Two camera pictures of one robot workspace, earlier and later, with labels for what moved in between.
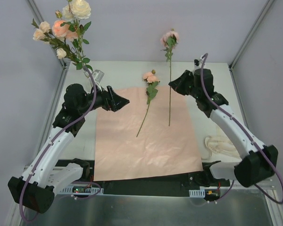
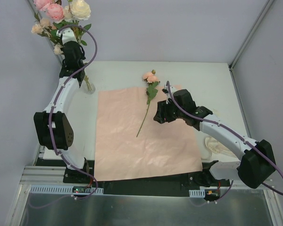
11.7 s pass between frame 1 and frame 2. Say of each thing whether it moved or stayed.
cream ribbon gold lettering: stayed
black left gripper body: moved
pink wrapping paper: stayed
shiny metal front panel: stayed
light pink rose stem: moved
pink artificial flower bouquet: stayed
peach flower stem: moved
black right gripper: moved
